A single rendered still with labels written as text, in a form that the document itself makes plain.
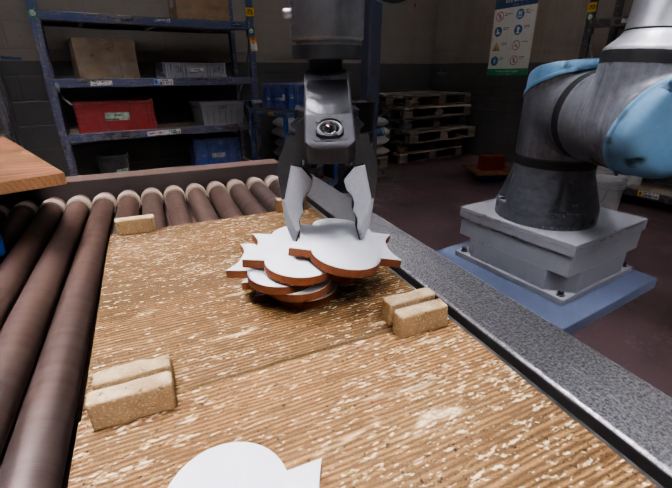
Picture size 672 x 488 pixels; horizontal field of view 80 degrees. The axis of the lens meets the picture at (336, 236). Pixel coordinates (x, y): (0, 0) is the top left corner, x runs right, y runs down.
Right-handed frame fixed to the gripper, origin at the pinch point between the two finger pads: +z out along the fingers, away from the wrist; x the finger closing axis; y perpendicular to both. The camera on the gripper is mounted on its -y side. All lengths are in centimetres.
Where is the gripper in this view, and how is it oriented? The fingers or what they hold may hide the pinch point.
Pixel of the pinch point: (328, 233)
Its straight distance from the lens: 46.9
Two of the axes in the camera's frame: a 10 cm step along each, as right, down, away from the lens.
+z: 0.0, 9.2, 3.9
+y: -0.6, -3.9, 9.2
